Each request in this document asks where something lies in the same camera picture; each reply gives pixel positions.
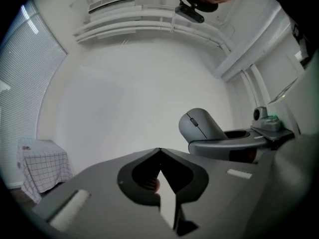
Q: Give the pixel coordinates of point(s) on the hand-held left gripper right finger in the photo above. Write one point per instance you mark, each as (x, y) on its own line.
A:
(224, 195)

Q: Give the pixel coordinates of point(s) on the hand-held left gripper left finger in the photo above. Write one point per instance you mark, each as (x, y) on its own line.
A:
(99, 195)

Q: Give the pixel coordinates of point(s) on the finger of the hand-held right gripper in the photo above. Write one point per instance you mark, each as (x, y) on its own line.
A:
(211, 147)

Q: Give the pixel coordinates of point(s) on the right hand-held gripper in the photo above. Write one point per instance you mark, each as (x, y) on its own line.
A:
(299, 101)

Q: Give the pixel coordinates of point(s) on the grey computer mouse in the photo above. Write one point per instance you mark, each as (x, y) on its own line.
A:
(199, 123)

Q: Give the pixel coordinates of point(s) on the checkered cloth covered table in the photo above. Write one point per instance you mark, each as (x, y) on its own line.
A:
(45, 165)

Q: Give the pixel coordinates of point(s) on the person's black clothes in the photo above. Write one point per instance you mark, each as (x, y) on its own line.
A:
(294, 14)

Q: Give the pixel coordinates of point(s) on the white pipe bundle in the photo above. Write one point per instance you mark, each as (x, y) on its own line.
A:
(149, 21)

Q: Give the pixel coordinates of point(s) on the white air vent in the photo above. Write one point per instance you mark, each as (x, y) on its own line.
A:
(112, 1)

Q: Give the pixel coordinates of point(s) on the grey gripper fisheye camera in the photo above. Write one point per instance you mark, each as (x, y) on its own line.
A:
(260, 113)

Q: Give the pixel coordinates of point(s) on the white vertical wall pipes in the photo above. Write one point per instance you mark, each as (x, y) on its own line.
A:
(256, 88)

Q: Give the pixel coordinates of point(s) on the black head-mounted camera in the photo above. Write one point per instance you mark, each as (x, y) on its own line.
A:
(190, 14)

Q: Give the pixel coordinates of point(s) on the glass wall with blinds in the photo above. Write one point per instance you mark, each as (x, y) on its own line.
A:
(30, 71)

